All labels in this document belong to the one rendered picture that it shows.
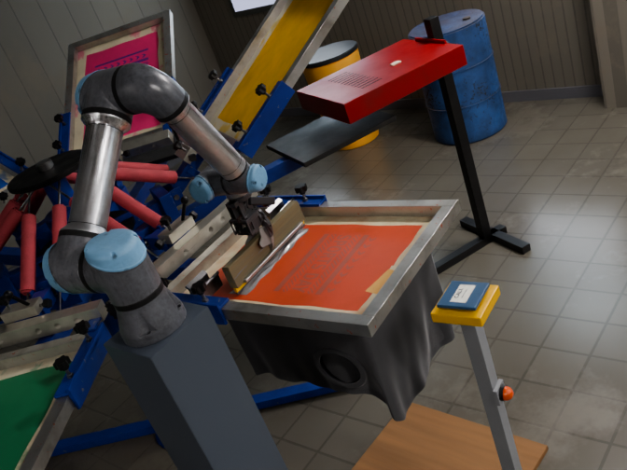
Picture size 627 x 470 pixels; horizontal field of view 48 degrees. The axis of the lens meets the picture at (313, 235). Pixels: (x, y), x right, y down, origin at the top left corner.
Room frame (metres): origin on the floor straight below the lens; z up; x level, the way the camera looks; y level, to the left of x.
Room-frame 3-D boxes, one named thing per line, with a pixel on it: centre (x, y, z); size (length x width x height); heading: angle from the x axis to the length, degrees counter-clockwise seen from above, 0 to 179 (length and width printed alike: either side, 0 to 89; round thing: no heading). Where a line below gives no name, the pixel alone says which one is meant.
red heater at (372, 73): (3.00, -0.52, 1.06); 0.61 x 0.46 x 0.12; 108
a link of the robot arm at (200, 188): (1.84, 0.21, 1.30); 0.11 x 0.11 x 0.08; 54
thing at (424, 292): (1.66, -0.16, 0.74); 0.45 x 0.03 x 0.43; 138
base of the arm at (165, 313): (1.37, 0.40, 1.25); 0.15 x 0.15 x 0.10
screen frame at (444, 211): (1.86, 0.05, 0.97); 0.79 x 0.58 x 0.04; 48
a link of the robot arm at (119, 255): (1.38, 0.41, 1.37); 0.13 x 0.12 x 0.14; 54
